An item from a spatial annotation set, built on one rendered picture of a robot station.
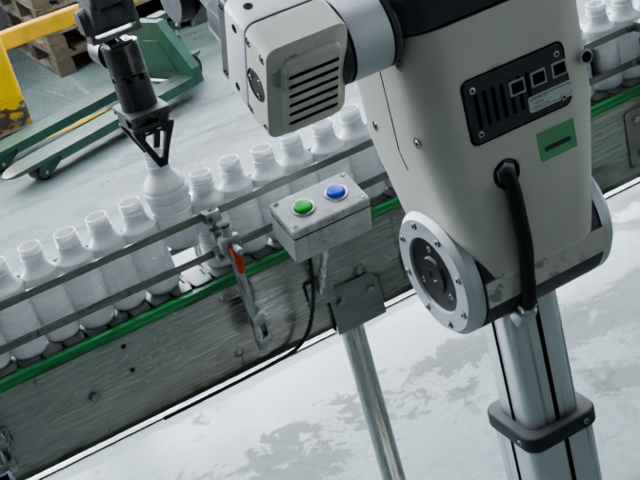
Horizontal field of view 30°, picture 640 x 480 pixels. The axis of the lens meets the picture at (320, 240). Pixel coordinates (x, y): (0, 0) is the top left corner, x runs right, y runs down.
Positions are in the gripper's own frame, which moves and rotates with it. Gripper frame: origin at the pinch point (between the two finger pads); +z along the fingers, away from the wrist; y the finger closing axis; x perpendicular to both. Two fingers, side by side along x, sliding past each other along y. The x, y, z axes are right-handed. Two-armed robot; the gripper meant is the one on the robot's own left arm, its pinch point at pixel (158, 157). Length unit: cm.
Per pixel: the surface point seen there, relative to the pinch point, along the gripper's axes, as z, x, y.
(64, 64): 117, 91, -528
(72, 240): 6.6, -17.4, 1.1
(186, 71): 111, 125, -401
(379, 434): 68, 23, 1
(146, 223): 9.0, -5.6, 1.0
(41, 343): 20.1, -28.0, 1.9
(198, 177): 5.4, 5.0, 1.0
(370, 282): 34.8, 27.6, 5.0
